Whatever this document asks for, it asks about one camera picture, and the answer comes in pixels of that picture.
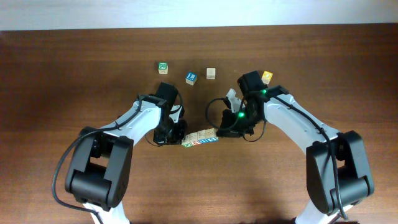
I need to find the black cable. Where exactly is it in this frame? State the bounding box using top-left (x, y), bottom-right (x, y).
top-left (51, 88), bottom-right (185, 224)
top-left (205, 93), bottom-right (349, 222)

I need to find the left black cable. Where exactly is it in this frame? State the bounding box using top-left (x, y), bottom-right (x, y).
top-left (51, 88), bottom-right (185, 224)

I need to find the blue L wooden block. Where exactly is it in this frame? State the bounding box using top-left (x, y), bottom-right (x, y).
top-left (185, 72), bottom-right (197, 85)

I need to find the right black cable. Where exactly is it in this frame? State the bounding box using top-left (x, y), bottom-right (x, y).
top-left (205, 93), bottom-right (349, 222)

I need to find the blue D wooden block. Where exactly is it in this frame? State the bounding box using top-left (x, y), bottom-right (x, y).
top-left (205, 128), bottom-right (218, 142)

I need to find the yellow O wooden block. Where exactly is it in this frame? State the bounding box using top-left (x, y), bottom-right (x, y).
top-left (261, 71), bottom-right (273, 85)

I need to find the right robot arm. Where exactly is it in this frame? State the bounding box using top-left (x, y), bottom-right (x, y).
top-left (216, 71), bottom-right (374, 223)

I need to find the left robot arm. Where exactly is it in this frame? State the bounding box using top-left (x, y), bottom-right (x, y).
top-left (65, 83), bottom-right (187, 223)

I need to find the plain number wooden block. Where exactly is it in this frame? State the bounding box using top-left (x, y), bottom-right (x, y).
top-left (206, 68), bottom-right (216, 80)

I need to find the green R wooden block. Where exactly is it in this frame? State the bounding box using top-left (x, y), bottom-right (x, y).
top-left (158, 62), bottom-right (169, 75)

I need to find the green edged wooden block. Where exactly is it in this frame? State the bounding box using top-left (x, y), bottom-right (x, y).
top-left (181, 134), bottom-right (192, 147)

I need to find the Y letter wooden block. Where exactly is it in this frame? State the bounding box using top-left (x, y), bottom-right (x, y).
top-left (197, 130), bottom-right (208, 144)

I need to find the red A number wooden block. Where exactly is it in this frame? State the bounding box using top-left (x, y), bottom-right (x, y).
top-left (189, 132), bottom-right (201, 146)

